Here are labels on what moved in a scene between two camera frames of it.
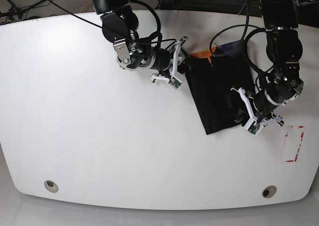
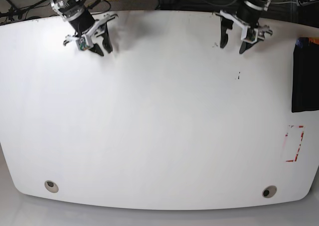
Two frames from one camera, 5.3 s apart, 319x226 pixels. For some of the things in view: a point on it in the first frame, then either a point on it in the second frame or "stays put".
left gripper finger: x=154 y=76 → x=95 y=48
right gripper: x=286 y=85 → x=256 y=1
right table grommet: x=269 y=191 stays put
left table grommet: x=51 y=186 stays put
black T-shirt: x=217 y=76 → x=305 y=93
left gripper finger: x=177 y=78 → x=99 y=29
